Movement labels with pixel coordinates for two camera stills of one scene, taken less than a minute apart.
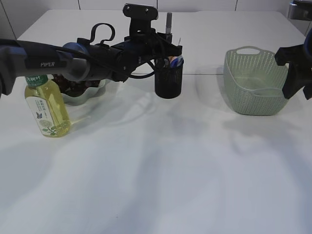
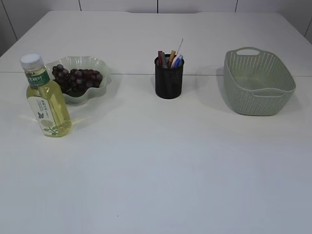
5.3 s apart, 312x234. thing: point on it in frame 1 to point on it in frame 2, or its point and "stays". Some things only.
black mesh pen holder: (167, 80) stays
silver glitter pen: (168, 35) to (162, 60)
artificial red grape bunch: (71, 87) stays
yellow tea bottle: (48, 106) stays
